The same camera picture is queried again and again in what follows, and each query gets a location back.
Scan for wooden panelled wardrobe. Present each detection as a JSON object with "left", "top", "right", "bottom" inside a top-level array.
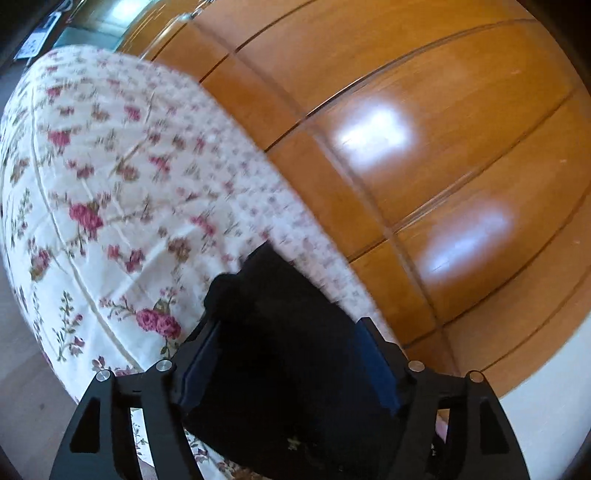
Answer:
[{"left": 120, "top": 1, "right": 590, "bottom": 395}]

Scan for floral quilted bedspread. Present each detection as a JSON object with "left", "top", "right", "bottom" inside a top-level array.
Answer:
[{"left": 0, "top": 44, "right": 399, "bottom": 480}]

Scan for black embroidered pants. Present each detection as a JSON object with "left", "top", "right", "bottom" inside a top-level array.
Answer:
[{"left": 182, "top": 244, "right": 404, "bottom": 479}]

